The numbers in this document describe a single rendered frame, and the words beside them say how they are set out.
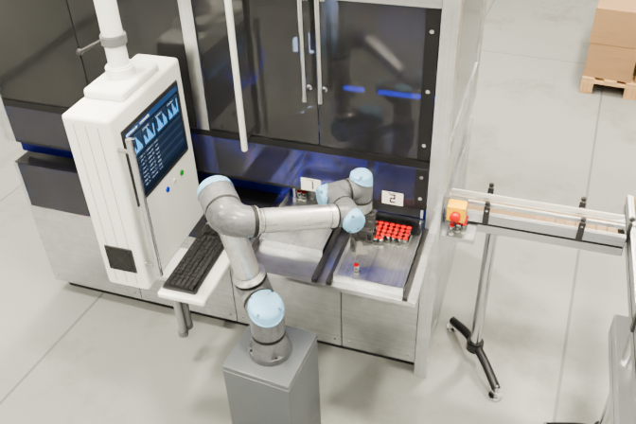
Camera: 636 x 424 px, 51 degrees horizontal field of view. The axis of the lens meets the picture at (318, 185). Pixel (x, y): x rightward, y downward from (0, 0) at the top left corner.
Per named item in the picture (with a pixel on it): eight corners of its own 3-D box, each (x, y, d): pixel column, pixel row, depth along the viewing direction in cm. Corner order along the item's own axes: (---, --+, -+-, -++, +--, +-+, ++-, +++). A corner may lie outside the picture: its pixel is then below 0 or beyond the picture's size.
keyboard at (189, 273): (206, 225, 287) (205, 220, 285) (236, 230, 283) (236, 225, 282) (162, 288, 256) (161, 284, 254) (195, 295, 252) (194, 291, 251)
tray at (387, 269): (359, 225, 271) (359, 219, 269) (422, 237, 264) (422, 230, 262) (333, 280, 245) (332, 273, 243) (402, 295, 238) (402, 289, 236)
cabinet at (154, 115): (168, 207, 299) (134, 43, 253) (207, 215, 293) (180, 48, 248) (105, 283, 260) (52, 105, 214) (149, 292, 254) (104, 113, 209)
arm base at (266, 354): (280, 372, 223) (278, 352, 217) (240, 359, 228) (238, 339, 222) (299, 339, 234) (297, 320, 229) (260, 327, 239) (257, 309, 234)
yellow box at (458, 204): (449, 209, 265) (450, 195, 261) (467, 213, 263) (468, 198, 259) (445, 220, 259) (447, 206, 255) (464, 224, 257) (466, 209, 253)
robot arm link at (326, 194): (326, 200, 212) (358, 191, 215) (313, 181, 221) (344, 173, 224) (326, 219, 217) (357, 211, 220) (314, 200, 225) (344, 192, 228)
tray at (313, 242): (290, 196, 289) (289, 189, 287) (346, 205, 282) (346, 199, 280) (259, 245, 263) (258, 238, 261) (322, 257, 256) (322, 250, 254)
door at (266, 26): (211, 128, 273) (191, -14, 239) (319, 144, 261) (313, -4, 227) (210, 129, 273) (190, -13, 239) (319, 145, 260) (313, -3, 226)
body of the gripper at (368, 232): (372, 245, 232) (372, 218, 226) (348, 241, 235) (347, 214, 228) (377, 232, 238) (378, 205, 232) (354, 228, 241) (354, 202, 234)
